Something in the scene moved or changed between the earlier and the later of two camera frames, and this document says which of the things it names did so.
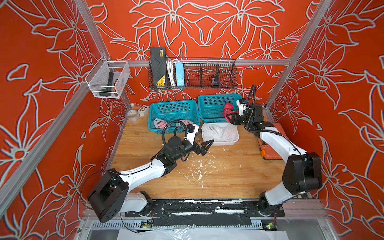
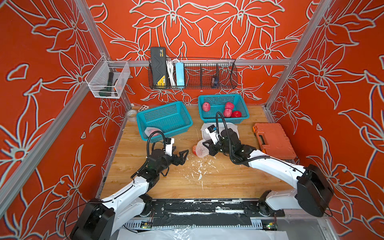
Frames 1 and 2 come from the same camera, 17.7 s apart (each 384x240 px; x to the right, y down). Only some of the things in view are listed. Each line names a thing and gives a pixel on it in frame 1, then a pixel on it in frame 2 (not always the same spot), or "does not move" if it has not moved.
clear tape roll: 133,115 does not move
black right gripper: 234,118 to 211,149
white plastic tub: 222,133 does not move
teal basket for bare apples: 211,106 does not move
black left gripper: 204,150 to 181,161
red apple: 228,106 does not move
